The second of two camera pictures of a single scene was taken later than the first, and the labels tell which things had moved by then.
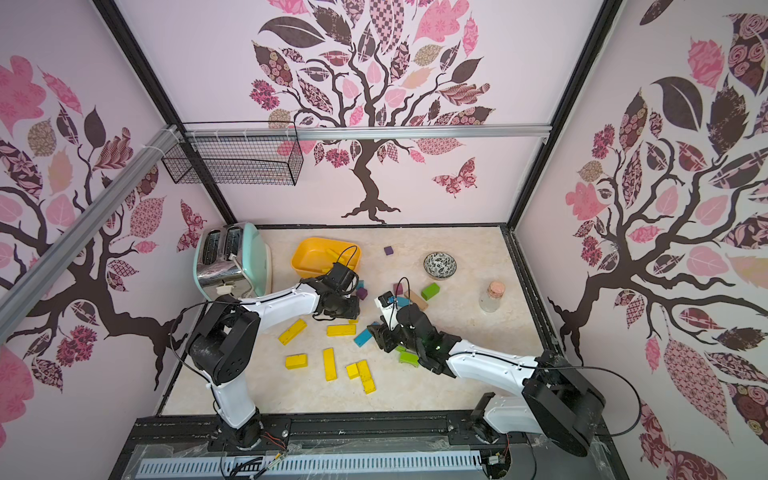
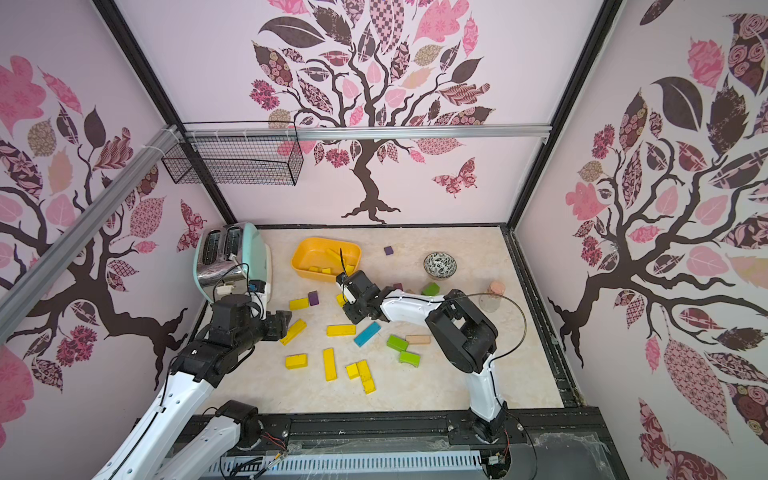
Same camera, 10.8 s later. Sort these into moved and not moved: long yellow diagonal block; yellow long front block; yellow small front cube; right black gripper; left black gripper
Moved: right black gripper; left black gripper
Not moved: long yellow diagonal block; yellow long front block; yellow small front cube
